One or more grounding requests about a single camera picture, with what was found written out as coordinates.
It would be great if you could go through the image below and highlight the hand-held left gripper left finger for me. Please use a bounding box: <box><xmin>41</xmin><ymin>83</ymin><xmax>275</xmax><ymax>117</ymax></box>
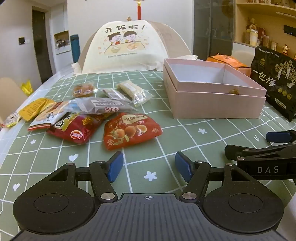
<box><xmin>47</xmin><ymin>152</ymin><xmax>124</xmax><ymax>202</ymax></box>

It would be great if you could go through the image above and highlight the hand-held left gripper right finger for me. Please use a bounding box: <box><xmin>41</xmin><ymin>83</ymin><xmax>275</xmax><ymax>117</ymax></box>
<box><xmin>175</xmin><ymin>152</ymin><xmax>251</xmax><ymax>202</ymax></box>

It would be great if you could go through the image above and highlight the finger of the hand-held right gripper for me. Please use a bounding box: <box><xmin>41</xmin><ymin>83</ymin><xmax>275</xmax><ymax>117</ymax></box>
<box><xmin>266</xmin><ymin>130</ymin><xmax>296</xmax><ymax>143</ymax></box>
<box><xmin>225</xmin><ymin>142</ymin><xmax>296</xmax><ymax>164</ymax></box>

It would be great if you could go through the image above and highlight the red packet with orange fruits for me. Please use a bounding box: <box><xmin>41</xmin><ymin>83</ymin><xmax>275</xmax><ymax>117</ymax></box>
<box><xmin>103</xmin><ymin>113</ymin><xmax>163</xmax><ymax>151</ymax></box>

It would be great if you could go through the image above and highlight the clear packet with grey pastry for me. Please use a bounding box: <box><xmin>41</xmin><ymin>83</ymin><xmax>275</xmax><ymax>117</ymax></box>
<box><xmin>74</xmin><ymin>97</ymin><xmax>138</xmax><ymax>115</ymax></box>

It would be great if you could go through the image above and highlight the pink cardboard box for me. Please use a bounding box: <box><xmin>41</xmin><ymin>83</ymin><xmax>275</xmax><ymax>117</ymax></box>
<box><xmin>163</xmin><ymin>58</ymin><xmax>267</xmax><ymax>119</ymax></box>

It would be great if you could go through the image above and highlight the small brown bar packet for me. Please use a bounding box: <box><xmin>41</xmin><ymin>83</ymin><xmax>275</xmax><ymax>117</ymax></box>
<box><xmin>102</xmin><ymin>88</ymin><xmax>131</xmax><ymax>102</ymax></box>

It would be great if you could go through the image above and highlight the white roll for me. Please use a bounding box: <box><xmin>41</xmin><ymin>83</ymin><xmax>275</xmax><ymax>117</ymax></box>
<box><xmin>118</xmin><ymin>82</ymin><xmax>155</xmax><ymax>107</ymax></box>

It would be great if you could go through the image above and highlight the round cake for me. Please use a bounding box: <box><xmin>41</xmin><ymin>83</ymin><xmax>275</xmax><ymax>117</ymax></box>
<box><xmin>72</xmin><ymin>83</ymin><xmax>96</xmax><ymax>98</ymax></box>

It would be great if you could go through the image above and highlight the white and orange snack packet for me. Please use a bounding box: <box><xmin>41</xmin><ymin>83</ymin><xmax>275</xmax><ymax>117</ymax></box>
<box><xmin>27</xmin><ymin>100</ymin><xmax>78</xmax><ymax>132</ymax></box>

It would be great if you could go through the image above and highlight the yellow snack packet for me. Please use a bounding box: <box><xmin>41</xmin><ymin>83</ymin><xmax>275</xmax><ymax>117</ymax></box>
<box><xmin>18</xmin><ymin>98</ymin><xmax>56</xmax><ymax>122</ymax></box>

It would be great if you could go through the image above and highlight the green checked tablecloth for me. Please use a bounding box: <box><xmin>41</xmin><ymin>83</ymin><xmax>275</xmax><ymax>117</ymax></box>
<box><xmin>0</xmin><ymin>70</ymin><xmax>296</xmax><ymax>233</ymax></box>

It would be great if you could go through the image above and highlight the large red snack packet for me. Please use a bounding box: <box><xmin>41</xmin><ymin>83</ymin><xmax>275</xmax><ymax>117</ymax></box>
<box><xmin>46</xmin><ymin>112</ymin><xmax>114</xmax><ymax>142</ymax></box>

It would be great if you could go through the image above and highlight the black snack bag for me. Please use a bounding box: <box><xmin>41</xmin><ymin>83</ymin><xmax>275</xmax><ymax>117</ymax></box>
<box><xmin>250</xmin><ymin>46</ymin><xmax>296</xmax><ymax>122</ymax></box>

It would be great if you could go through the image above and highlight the orange paper box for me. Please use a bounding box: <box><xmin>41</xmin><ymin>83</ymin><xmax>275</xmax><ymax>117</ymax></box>
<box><xmin>206</xmin><ymin>54</ymin><xmax>252</xmax><ymax>77</ymax></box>

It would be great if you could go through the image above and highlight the white drink bottle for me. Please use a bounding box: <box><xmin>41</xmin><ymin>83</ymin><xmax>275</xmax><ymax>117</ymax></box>
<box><xmin>249</xmin><ymin>24</ymin><xmax>259</xmax><ymax>46</ymax></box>

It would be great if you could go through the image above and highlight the small candy packet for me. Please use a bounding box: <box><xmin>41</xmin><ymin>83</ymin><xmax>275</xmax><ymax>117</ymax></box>
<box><xmin>0</xmin><ymin>111</ymin><xmax>23</xmax><ymax>128</ymax></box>

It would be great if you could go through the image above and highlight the yellow plastic bag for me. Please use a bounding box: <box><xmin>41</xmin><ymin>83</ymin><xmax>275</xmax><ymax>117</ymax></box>
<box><xmin>21</xmin><ymin>80</ymin><xmax>34</xmax><ymax>96</ymax></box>

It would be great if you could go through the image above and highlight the printed mesh food cover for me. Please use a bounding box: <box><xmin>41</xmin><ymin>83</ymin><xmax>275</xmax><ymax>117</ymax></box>
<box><xmin>77</xmin><ymin>20</ymin><xmax>193</xmax><ymax>75</ymax></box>

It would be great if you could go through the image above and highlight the blue thermos bottle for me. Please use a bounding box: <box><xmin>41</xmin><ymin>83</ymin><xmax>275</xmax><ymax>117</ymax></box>
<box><xmin>70</xmin><ymin>34</ymin><xmax>81</xmax><ymax>63</ymax></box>

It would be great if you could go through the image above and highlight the dark glass cabinet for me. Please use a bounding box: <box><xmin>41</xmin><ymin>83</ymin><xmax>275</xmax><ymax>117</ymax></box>
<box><xmin>193</xmin><ymin>0</ymin><xmax>236</xmax><ymax>61</ymax></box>

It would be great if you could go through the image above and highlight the beige chair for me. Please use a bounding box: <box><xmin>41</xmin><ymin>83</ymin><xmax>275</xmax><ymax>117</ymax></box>
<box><xmin>0</xmin><ymin>77</ymin><xmax>25</xmax><ymax>122</ymax></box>

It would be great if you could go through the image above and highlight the dark door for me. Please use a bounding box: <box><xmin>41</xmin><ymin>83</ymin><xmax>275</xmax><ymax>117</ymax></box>
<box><xmin>32</xmin><ymin>9</ymin><xmax>53</xmax><ymax>84</ymax></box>

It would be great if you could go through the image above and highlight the wooden wall shelf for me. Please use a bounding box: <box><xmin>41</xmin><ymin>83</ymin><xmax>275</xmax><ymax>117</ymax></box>
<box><xmin>232</xmin><ymin>0</ymin><xmax>296</xmax><ymax>59</ymax></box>

